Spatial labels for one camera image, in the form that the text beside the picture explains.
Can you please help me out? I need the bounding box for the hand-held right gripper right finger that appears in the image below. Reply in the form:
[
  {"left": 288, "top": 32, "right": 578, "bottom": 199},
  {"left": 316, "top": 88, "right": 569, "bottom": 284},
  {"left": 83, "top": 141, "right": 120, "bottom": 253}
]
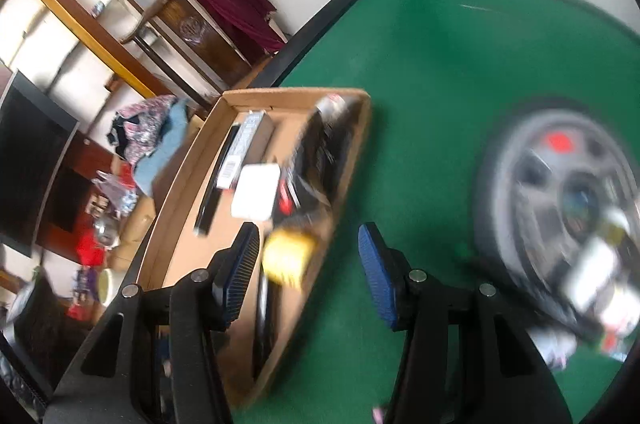
[{"left": 357, "top": 221, "right": 573, "bottom": 424}]

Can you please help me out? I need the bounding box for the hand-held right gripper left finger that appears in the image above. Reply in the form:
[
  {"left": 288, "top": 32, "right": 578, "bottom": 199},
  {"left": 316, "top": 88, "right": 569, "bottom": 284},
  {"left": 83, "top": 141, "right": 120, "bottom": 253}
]
[{"left": 47, "top": 221, "right": 262, "bottom": 424}]

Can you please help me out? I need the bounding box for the yellow tape roll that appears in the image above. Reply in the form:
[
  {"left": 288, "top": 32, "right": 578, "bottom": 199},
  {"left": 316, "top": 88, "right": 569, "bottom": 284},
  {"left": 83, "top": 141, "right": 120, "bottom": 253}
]
[{"left": 261, "top": 228, "right": 318, "bottom": 291}]

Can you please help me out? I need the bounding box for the black box white print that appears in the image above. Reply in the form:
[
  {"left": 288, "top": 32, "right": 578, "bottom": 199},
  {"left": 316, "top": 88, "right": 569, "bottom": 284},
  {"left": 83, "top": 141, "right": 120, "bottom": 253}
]
[{"left": 251, "top": 261, "right": 283, "bottom": 382}]

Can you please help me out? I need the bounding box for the long black box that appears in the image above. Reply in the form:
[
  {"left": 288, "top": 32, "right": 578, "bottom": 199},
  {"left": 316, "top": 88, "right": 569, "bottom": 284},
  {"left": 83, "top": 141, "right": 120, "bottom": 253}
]
[{"left": 193, "top": 124, "right": 242, "bottom": 237}]

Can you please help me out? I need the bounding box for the white barcode box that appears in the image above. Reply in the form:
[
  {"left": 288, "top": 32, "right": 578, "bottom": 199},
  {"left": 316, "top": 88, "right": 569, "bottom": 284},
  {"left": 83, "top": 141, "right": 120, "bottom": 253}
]
[{"left": 230, "top": 163, "right": 282, "bottom": 223}]

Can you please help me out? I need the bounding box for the cardboard box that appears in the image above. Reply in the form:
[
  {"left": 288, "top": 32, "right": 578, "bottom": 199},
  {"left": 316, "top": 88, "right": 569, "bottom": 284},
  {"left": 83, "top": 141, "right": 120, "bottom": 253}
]
[{"left": 102, "top": 87, "right": 373, "bottom": 410}]

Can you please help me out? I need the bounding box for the brown carton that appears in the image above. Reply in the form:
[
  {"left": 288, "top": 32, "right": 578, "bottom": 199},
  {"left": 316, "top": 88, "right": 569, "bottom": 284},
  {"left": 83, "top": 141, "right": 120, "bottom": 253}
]
[{"left": 107, "top": 191, "right": 161, "bottom": 270}]

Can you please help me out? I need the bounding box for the grey barcode box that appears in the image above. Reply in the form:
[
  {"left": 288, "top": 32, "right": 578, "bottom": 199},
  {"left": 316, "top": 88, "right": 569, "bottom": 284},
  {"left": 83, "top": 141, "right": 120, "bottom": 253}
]
[{"left": 217, "top": 111, "right": 266, "bottom": 191}]

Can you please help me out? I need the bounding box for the white cup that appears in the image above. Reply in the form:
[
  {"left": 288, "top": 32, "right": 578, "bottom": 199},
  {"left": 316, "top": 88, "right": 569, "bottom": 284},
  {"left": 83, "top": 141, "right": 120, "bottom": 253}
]
[{"left": 97, "top": 268, "right": 118, "bottom": 305}]

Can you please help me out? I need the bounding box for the red bag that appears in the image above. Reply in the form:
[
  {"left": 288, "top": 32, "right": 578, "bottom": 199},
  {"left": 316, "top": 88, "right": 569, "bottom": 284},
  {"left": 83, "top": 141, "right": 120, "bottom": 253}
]
[{"left": 75, "top": 229, "right": 108, "bottom": 265}]

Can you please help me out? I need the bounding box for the pile of clothes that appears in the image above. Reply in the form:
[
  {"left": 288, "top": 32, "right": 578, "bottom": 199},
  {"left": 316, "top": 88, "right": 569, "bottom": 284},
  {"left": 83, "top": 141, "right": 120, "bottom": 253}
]
[{"left": 106, "top": 94, "right": 193, "bottom": 197}]

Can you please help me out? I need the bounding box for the round grey table panel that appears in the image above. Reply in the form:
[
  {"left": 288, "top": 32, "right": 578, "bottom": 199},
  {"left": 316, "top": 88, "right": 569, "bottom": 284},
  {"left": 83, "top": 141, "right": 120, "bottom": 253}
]
[{"left": 472, "top": 107, "right": 640, "bottom": 365}]

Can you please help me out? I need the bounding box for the reddish wooden television stand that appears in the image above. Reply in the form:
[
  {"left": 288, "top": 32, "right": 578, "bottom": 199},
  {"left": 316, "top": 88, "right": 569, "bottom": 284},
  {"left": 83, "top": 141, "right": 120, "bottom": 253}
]
[{"left": 35, "top": 131, "right": 126, "bottom": 265}]

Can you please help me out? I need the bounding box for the black flat television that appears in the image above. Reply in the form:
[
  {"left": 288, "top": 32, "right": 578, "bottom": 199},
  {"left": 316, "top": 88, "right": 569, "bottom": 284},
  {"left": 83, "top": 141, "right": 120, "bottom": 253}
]
[{"left": 0, "top": 69, "right": 81, "bottom": 257}]

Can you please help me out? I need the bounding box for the dark wooden cabinet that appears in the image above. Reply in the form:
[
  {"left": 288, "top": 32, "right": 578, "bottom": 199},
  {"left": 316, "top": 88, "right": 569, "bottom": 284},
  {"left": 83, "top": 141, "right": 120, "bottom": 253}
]
[{"left": 120, "top": 0, "right": 253, "bottom": 98}]

